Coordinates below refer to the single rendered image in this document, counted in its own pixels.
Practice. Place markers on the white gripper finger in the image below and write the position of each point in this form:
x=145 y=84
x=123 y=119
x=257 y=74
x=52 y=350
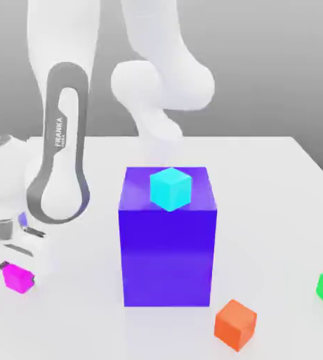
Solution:
x=33 y=278
x=4 y=265

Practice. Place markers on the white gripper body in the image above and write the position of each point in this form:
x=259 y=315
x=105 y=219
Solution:
x=35 y=250

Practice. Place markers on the small magenta cube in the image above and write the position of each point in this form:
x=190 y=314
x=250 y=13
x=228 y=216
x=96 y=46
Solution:
x=16 y=278

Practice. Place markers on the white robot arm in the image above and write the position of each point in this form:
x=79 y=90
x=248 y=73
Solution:
x=63 y=42

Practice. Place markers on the small cyan cube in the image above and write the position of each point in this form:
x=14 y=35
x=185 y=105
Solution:
x=170 y=188

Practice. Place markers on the small orange cube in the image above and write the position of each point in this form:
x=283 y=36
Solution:
x=234 y=323

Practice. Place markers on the large blue box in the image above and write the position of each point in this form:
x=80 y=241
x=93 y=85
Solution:
x=167 y=258

